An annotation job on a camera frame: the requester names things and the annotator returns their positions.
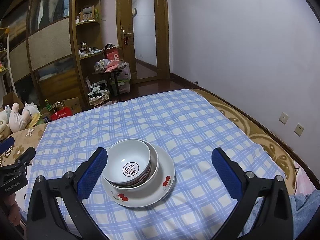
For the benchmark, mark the blue checked cloth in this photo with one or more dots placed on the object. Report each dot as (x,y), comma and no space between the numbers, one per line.
(175,120)

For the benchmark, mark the pink packets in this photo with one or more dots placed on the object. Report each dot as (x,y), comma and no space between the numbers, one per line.
(113,66)

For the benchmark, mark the open cardboard box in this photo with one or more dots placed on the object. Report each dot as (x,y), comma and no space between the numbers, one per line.
(72,103)
(10,97)

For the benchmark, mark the cream plush toy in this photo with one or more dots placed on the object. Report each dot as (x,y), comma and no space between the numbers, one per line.
(3,125)

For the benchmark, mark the person's blue-grey clothing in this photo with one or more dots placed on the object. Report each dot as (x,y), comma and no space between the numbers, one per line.
(305,212)

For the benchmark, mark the pink bed sheet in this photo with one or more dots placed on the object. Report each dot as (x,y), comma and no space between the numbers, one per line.
(303,177)

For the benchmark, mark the red box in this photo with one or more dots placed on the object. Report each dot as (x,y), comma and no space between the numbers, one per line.
(112,54)

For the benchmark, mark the person's left hand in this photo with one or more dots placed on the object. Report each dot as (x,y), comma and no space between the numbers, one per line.
(13,212)

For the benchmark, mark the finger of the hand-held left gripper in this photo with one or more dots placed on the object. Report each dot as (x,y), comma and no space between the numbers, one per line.
(7,143)
(25,156)

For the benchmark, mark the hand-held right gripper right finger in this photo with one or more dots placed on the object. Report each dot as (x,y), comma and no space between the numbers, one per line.
(226,173)

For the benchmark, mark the wooden corner shelf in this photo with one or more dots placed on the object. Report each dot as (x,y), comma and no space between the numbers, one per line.
(87,22)

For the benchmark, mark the green bottle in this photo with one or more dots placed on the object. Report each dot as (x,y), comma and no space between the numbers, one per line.
(47,105)

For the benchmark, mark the wooden door with glass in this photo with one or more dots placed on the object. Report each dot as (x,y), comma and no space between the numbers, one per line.
(120,17)

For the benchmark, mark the red paper bag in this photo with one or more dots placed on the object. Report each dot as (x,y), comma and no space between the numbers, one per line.
(62,113)

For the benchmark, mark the white spiky plush toy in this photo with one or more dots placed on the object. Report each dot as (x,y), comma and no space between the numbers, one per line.
(31,108)

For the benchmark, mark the black white striped clothes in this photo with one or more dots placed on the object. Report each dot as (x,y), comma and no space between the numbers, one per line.
(97,87)

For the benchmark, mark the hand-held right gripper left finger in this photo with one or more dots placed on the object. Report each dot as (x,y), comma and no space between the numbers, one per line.
(92,172)

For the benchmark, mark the white cherry print plate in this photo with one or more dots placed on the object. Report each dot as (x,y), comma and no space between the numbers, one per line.
(150,195)

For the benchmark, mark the stuffed plush toys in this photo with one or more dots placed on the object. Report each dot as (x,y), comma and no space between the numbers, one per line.
(18,120)

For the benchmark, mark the clear plastic storage box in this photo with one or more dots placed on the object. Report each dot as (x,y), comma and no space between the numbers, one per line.
(123,87)

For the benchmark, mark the wicker basket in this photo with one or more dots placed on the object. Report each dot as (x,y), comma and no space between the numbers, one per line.
(100,100)

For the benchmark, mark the red patterned bowl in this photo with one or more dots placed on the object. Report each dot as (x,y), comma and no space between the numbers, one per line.
(125,155)

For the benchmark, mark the wooden wardrobe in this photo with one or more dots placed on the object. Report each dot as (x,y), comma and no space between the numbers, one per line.
(50,45)

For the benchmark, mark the black round tin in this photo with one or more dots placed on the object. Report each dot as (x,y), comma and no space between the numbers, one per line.
(109,47)

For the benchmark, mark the plain white bowl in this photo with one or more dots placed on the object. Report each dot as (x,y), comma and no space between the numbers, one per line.
(153,165)

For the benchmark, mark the small black table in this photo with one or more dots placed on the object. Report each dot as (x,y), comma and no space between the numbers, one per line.
(115,85)

